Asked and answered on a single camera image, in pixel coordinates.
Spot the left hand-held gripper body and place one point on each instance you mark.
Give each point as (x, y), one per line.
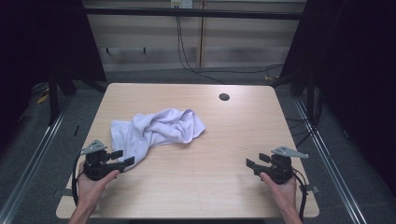
(98, 166)

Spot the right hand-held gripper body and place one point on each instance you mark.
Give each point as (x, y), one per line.
(278, 169)

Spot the white towel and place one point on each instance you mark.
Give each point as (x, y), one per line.
(149, 130)

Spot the person's left hand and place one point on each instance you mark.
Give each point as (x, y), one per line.
(91, 189)

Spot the person's right hand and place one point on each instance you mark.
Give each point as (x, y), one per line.
(281, 194)

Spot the dark round table grommet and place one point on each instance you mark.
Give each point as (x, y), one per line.
(224, 96)

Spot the black metal stand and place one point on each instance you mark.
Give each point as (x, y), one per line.
(53, 99)

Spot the black horizontal bar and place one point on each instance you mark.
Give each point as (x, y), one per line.
(186, 13)

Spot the aluminium floor rail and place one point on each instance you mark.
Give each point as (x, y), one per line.
(28, 168)
(330, 161)

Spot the white wall power outlet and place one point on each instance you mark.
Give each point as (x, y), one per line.
(182, 3)

